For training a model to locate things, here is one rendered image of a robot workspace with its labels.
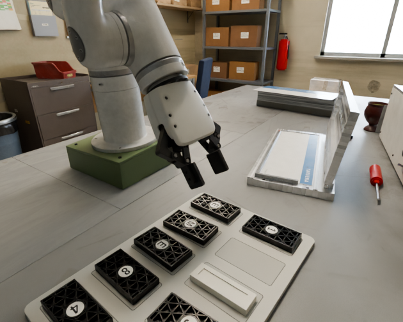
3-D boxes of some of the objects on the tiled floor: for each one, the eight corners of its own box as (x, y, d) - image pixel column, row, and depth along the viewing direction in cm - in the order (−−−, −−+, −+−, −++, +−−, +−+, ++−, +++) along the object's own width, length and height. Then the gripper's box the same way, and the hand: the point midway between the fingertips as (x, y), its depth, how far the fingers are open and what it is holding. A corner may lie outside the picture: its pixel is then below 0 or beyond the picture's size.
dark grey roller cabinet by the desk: (81, 145, 341) (66, 70, 303) (107, 153, 318) (94, 73, 281) (25, 166, 288) (-2, 77, 250) (51, 177, 265) (27, 82, 228)
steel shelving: (215, 110, 504) (218, -18, 421) (269, 119, 451) (284, -26, 368) (202, 115, 471) (202, -23, 388) (258, 126, 418) (272, -32, 335)
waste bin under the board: (20, 167, 285) (1, 108, 259) (43, 179, 262) (25, 115, 236) (-32, 185, 252) (-59, 119, 226) (-10, 200, 229) (-38, 128, 203)
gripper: (133, 76, 37) (191, 197, 37) (211, 65, 49) (253, 156, 50) (110, 100, 42) (160, 206, 43) (185, 85, 54) (224, 167, 55)
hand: (206, 170), depth 46 cm, fingers open, 6 cm apart
